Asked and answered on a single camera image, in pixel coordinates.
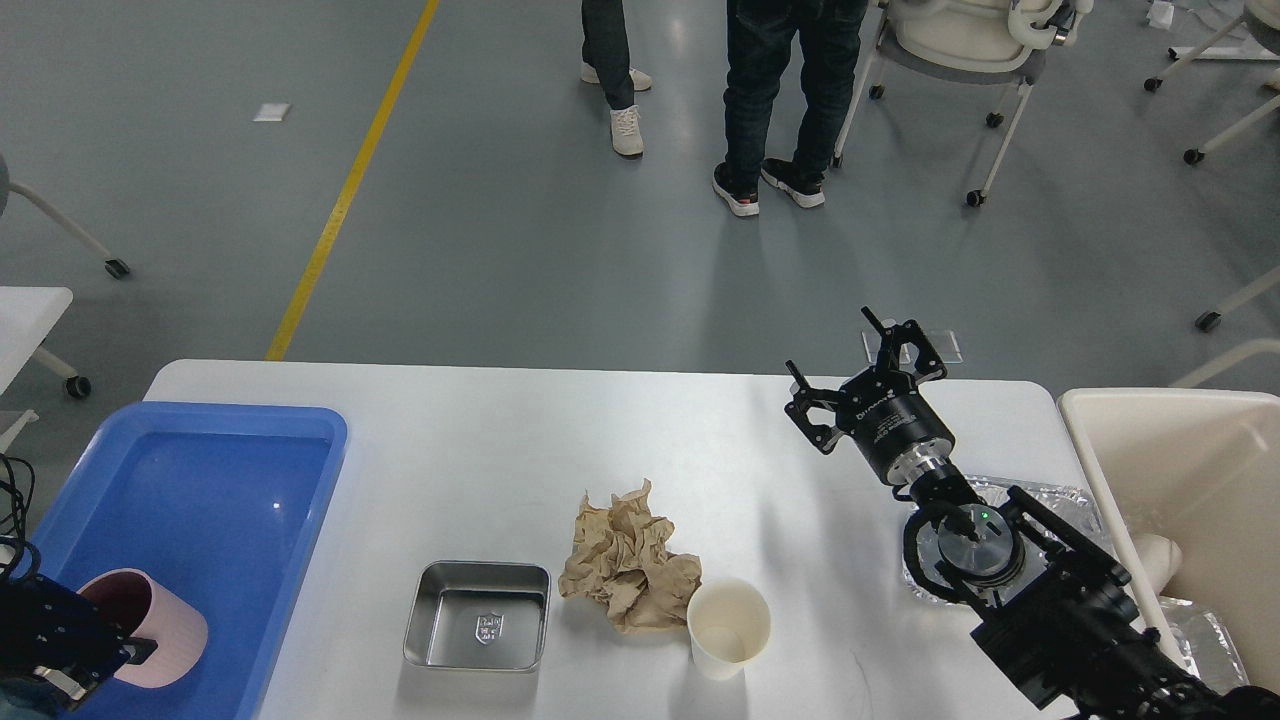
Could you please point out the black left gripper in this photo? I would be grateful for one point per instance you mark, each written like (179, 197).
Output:
(56, 649)

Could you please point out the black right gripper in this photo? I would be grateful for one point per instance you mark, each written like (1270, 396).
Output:
(897, 425)

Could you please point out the pink plastic mug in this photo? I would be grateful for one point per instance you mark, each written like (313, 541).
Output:
(147, 610)

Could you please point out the square stainless steel tray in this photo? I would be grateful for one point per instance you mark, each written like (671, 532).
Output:
(487, 617)

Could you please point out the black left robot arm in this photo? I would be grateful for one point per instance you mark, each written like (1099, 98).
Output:
(21, 558)

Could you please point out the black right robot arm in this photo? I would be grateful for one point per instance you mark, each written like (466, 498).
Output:
(1054, 614)

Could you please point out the clear floor plate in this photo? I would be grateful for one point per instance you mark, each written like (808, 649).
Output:
(944, 343)

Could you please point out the blue plastic tray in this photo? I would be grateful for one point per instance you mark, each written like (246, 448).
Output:
(222, 505)

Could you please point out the white paper cup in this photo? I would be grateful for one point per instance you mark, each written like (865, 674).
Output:
(730, 624)

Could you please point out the crumpled brown paper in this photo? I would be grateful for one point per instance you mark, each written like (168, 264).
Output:
(621, 561)

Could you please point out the cream plastic bin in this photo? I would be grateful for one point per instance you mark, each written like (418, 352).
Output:
(1187, 484)

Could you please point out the white grey office chair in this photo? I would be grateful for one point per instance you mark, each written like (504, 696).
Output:
(986, 43)

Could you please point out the aluminium foil tray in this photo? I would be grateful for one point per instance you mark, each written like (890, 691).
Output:
(1202, 640)

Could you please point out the person with white sneakers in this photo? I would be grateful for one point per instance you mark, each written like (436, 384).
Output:
(605, 58)

